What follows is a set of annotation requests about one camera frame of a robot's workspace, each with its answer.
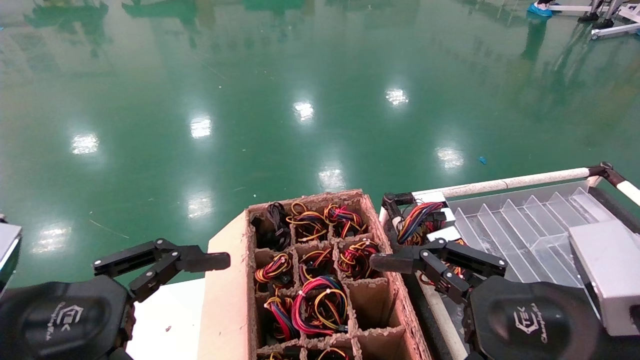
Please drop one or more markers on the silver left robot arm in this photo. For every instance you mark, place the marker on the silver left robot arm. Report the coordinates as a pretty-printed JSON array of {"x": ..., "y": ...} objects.
[{"x": 7, "y": 250}]

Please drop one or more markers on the white metal stand frame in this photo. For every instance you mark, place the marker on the white metal stand frame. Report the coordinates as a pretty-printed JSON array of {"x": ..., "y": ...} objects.
[{"x": 615, "y": 31}]

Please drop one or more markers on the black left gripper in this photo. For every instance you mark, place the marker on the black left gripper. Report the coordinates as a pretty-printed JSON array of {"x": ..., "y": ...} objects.
[{"x": 50, "y": 320}]

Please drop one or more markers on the person with blue shoe covers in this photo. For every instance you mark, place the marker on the person with blue shoe covers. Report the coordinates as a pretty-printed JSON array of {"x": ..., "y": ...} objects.
[{"x": 540, "y": 10}]

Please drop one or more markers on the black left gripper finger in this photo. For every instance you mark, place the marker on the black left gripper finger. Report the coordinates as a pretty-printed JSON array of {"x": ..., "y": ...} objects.
[{"x": 200, "y": 261}]

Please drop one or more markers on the brown cardboard divider box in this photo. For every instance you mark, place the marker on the brown cardboard divider box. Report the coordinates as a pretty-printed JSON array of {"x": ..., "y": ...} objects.
[{"x": 225, "y": 310}]

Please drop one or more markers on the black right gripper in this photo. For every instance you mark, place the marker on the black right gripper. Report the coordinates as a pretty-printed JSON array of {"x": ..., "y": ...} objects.
[{"x": 530, "y": 320}]

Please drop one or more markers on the clear acrylic divider tray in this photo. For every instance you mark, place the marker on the clear acrylic divider tray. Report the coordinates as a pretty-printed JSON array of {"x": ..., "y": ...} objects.
[{"x": 525, "y": 235}]

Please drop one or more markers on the white table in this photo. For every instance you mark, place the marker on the white table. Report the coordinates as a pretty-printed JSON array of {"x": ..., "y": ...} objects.
[{"x": 165, "y": 320}]

